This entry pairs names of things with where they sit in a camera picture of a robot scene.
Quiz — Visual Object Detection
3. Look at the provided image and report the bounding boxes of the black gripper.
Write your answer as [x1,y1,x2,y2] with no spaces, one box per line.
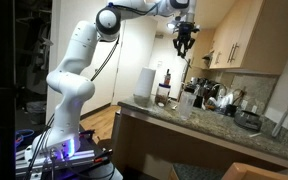
[173,22,200,56]

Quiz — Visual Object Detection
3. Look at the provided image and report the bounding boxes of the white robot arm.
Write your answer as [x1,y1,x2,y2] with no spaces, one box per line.
[31,0,199,157]

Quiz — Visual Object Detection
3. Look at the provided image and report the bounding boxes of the dark sauce bottle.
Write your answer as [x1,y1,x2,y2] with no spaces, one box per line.
[164,69,171,85]

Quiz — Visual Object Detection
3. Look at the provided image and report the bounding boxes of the clear plastic bottle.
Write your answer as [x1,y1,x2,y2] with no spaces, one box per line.
[177,91,196,120]

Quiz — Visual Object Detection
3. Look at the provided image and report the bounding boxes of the clear jar purple lid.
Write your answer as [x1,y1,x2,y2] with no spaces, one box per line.
[155,83,171,107]

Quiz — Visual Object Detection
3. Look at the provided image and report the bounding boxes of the kitchen faucet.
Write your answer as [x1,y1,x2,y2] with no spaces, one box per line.
[210,83,227,100]

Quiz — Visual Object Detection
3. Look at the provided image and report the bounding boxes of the white paper towel roll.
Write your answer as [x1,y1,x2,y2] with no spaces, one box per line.
[133,67,156,106]

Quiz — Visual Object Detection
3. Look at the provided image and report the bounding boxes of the upper wooden cabinets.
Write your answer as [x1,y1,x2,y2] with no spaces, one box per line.
[193,0,288,75]

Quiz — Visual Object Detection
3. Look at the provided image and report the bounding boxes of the black round pot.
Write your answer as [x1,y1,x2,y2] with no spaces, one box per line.
[234,110,262,132]

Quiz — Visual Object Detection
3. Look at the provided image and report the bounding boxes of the wooden chair grey cushion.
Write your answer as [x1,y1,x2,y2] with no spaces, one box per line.
[168,163,288,180]

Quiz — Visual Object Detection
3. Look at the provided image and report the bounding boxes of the black metal stand pole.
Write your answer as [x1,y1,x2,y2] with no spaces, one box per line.
[0,0,16,180]

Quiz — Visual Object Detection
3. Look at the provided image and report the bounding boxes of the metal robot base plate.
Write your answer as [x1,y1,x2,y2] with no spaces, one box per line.
[16,137,113,180]

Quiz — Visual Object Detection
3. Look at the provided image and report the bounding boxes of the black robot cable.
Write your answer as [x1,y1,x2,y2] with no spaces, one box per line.
[25,36,121,180]

